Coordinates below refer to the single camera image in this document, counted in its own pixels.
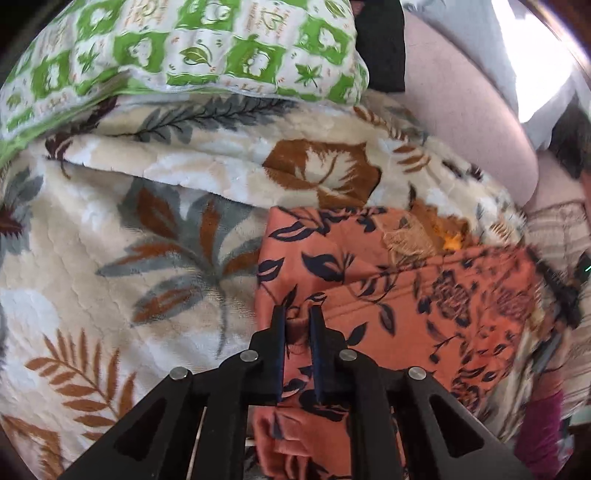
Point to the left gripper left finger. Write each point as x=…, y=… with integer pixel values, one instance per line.
x=192, y=425

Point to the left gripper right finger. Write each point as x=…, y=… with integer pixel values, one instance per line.
x=403, y=423

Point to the orange floral garment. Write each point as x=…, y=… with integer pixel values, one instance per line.
x=458, y=312

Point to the cream leaf pattern blanket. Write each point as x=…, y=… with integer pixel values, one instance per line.
x=130, y=240

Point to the striped beige pillow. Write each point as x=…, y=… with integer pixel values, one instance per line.
x=560, y=236

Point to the pink mattress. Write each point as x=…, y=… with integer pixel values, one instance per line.
x=456, y=103

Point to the grey pillow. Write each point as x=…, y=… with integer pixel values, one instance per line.
x=533, y=70

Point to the green white patterned pillow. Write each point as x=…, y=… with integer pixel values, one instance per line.
x=305, y=50

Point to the black garment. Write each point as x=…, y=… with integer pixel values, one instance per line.
x=380, y=40

